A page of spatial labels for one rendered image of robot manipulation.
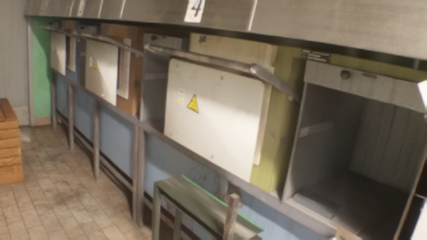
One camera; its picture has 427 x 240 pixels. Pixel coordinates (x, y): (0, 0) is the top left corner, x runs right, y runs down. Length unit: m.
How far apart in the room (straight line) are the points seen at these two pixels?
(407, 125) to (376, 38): 0.98
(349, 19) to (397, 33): 0.12
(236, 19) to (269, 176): 0.68
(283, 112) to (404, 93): 0.47
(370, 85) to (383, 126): 0.69
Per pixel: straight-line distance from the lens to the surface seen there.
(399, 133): 1.70
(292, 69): 1.23
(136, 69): 2.19
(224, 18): 1.03
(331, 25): 0.80
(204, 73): 1.38
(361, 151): 1.78
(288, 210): 1.34
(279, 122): 1.27
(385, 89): 1.04
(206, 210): 1.52
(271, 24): 0.90
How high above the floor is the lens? 1.49
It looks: 16 degrees down
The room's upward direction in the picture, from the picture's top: 7 degrees clockwise
